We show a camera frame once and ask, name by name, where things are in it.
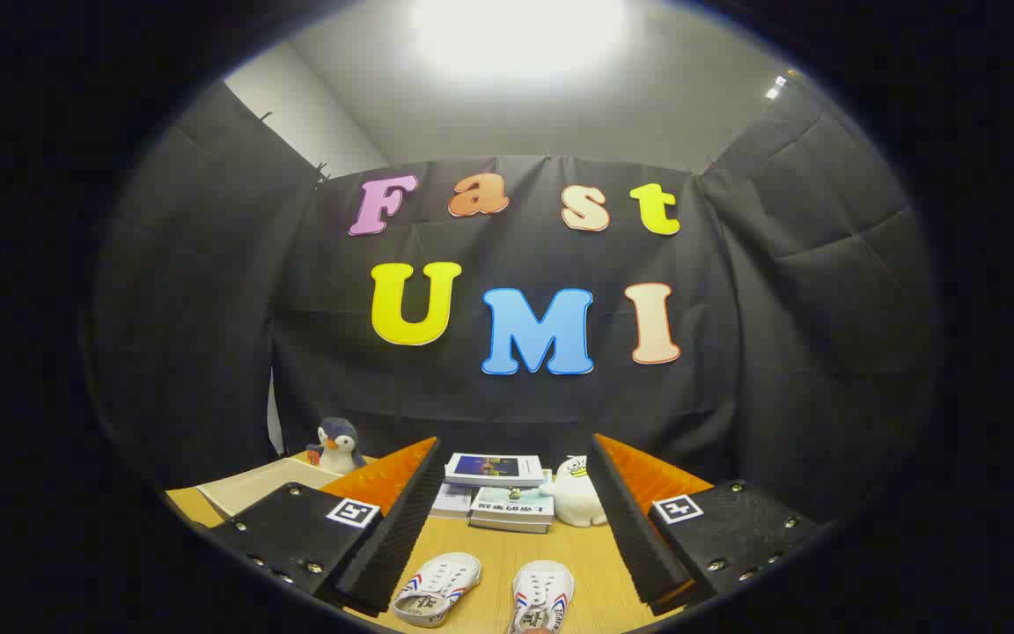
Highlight black backdrop cloth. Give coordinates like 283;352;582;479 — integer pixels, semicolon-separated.
84;79;944;520

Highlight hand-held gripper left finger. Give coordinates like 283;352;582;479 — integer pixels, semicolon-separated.
206;436;445;617

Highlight penguin plush toy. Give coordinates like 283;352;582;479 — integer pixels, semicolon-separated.
306;417;367;476

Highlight thick book pale blue cover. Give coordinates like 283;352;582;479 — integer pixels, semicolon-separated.
471;486;555;522

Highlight white duck plush toy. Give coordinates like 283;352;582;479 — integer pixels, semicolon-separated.
540;454;609;527

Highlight beige fabric storage box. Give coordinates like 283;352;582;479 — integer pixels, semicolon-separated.
197;454;346;520

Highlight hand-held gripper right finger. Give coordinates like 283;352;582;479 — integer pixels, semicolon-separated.
586;432;827;617

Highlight white book with text cover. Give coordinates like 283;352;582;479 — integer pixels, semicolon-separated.
430;483;477;520

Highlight book with blue picture cover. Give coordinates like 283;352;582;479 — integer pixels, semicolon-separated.
445;453;545;489

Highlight white canvas shoe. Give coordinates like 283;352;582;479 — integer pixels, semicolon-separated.
391;552;482;628
508;560;576;634

